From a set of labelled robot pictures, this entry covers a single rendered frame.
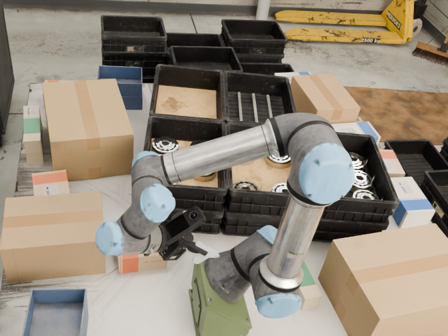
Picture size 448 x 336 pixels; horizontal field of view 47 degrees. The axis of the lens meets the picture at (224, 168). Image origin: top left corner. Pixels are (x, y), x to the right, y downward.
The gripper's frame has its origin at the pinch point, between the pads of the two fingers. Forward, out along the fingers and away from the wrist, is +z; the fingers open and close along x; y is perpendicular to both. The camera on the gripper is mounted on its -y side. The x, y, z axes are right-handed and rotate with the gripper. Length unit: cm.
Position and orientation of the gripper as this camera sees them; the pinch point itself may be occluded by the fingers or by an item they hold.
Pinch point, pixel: (207, 232)
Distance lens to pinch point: 142.2
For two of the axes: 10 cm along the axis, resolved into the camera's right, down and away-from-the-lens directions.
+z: 5.9, 1.0, 8.0
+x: 5.0, 7.4, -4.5
